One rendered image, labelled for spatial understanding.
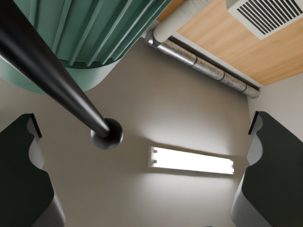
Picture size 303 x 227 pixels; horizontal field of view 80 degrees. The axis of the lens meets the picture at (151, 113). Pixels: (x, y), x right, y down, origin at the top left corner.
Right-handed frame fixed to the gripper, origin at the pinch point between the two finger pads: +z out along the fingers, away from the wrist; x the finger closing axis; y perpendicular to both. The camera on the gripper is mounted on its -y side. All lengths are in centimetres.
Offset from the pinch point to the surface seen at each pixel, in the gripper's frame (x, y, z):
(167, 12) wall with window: 23, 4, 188
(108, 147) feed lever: -3.9, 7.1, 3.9
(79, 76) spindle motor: -7.0, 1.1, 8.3
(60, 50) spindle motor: -7.1, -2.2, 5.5
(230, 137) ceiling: 120, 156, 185
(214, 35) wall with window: 77, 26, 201
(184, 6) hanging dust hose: 34, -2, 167
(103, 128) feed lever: -3.7, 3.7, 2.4
